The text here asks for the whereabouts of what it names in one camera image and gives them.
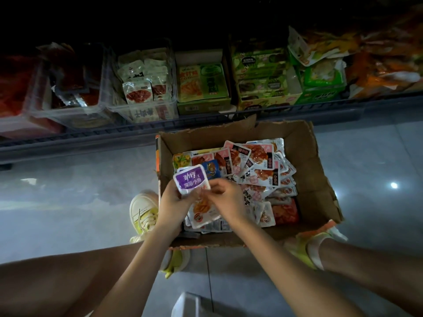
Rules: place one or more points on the person's left shoe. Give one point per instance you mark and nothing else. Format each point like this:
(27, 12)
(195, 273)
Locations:
(144, 214)

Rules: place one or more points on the pile of red snack packets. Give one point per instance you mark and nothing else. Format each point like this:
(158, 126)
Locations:
(16, 85)

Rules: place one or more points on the pile of orange yellow packets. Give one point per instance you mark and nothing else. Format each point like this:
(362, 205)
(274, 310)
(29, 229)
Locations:
(383, 62)

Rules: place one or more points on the person's right leg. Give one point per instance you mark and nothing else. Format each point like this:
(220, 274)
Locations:
(377, 274)

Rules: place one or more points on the person's right shoe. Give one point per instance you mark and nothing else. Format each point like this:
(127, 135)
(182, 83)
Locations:
(301, 249)

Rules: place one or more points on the green orange display carton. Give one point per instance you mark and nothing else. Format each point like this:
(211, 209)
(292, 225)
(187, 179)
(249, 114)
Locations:
(201, 82)

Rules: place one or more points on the person's leg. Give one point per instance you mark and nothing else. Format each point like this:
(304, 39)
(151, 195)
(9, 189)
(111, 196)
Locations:
(377, 274)
(53, 280)

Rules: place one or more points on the person's right hand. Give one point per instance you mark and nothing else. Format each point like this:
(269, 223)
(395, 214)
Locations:
(228, 200)

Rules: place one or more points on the white plastic stool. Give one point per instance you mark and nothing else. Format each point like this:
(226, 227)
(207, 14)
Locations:
(191, 307)

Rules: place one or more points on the person's shoe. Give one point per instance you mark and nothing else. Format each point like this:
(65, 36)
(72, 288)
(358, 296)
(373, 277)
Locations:
(301, 249)
(144, 214)

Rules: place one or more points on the person's left leg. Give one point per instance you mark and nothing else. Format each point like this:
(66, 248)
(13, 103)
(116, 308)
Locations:
(53, 280)

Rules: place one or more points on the person's right forearm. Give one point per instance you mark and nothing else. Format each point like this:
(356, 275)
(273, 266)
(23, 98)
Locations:
(291, 274)

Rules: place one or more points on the clear plastic tray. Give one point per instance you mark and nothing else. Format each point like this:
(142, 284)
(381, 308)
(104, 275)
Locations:
(79, 116)
(26, 125)
(145, 114)

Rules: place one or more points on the person's left forearm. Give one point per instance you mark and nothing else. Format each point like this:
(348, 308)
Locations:
(139, 277)

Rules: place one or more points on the handful of purple white packets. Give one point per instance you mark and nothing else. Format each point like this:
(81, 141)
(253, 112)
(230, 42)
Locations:
(191, 178)

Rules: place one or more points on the green snack packets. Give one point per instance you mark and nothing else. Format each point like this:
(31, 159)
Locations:
(320, 79)

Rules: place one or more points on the brown cardboard box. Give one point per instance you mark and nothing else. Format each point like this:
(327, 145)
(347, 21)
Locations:
(310, 168)

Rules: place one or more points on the grey metal store shelf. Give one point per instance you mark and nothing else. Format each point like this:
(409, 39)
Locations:
(66, 143)

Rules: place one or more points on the person's left hand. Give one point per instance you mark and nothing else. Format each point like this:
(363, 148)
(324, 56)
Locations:
(173, 211)

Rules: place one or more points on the white sock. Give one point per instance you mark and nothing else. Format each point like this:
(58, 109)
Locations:
(166, 259)

